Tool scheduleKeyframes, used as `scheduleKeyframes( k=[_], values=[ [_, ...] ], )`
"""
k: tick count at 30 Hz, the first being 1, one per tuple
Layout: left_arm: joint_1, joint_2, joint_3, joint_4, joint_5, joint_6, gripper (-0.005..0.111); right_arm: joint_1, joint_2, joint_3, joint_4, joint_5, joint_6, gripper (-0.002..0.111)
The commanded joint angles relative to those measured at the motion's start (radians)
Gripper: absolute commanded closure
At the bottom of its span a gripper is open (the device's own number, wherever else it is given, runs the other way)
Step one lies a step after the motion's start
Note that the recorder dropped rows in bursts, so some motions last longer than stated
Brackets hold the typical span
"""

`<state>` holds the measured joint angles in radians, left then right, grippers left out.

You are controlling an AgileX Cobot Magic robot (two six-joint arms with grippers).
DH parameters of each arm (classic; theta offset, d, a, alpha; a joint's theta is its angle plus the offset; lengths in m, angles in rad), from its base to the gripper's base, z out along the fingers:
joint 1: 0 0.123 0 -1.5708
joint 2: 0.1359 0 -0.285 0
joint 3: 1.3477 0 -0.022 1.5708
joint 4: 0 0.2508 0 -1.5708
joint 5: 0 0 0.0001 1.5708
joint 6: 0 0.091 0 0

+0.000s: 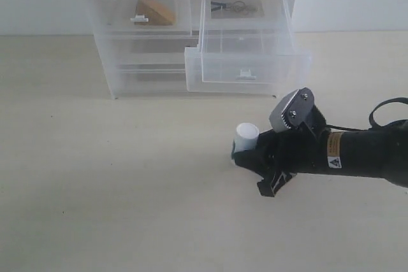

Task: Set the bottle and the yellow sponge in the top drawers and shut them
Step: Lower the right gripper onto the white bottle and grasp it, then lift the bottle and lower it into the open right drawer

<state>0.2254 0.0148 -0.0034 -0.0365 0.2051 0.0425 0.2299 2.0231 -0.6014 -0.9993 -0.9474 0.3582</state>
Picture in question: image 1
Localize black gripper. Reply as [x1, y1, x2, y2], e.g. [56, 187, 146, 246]
[234, 87, 407, 197]

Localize white pill bottle teal label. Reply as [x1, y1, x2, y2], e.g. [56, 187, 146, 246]
[231, 122, 259, 164]

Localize yellow cheese wedge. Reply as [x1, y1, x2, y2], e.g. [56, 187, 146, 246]
[131, 0, 177, 26]

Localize bottom wide clear drawer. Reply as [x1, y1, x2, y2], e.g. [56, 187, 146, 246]
[112, 64, 187, 96]

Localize wide clear drawer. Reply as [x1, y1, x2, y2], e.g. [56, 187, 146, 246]
[112, 64, 187, 96]
[108, 36, 198, 65]

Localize white translucent drawer cabinet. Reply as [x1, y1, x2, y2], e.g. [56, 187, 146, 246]
[84, 0, 310, 98]

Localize middle wide clear drawer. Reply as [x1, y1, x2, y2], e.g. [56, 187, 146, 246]
[108, 36, 198, 65]

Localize metal key ring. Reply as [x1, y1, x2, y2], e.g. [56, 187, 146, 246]
[210, 0, 259, 14]

